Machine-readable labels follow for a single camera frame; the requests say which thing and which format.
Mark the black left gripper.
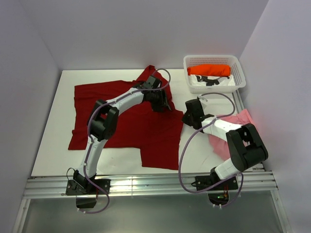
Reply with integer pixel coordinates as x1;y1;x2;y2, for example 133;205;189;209
149;89;170;113

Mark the dark red t shirt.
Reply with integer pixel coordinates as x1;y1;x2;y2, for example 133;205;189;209
68;65;183;170

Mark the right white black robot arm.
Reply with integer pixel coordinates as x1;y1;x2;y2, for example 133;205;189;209
182;98;268;189

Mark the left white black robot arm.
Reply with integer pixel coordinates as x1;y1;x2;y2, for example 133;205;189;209
73;75;170;194

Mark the white black printed t shirt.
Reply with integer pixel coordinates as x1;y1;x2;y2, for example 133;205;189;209
188;74;235;87

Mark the white plastic basket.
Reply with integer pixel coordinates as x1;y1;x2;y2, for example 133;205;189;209
183;55;246;94

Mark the rolled orange t shirt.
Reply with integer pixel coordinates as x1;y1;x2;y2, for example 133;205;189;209
187;64;231;76

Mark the pink t shirt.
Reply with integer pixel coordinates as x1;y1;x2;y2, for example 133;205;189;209
208;109;254;161

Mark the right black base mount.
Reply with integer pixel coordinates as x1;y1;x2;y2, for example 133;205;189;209
191;175;239;207

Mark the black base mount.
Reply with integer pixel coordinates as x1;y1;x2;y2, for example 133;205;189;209
65;172;104;209
191;175;239;207

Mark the aluminium rail frame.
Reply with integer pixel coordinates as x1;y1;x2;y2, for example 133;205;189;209
13;94;292;233

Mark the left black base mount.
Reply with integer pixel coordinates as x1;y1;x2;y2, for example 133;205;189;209
65;172;104;209

